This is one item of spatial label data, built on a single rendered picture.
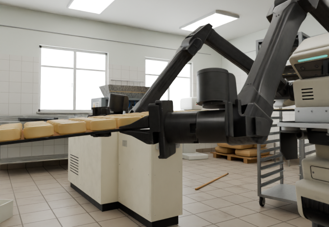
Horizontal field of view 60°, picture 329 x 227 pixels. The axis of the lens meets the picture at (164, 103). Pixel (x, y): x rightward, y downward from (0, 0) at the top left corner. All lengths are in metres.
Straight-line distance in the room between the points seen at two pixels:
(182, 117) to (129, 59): 6.16
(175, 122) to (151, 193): 2.09
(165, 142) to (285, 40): 0.35
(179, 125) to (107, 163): 2.61
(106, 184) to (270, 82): 2.66
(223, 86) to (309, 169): 0.87
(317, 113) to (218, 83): 0.79
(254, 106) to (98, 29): 6.06
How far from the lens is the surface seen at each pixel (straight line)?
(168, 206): 2.69
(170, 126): 0.49
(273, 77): 0.61
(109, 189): 3.14
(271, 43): 0.65
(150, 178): 2.53
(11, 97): 5.95
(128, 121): 0.57
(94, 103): 3.21
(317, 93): 1.26
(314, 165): 1.30
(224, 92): 0.49
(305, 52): 1.23
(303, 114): 1.27
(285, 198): 3.28
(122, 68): 6.51
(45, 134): 0.54
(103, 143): 3.03
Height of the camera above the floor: 1.01
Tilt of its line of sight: 2 degrees up
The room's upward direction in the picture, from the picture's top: straight up
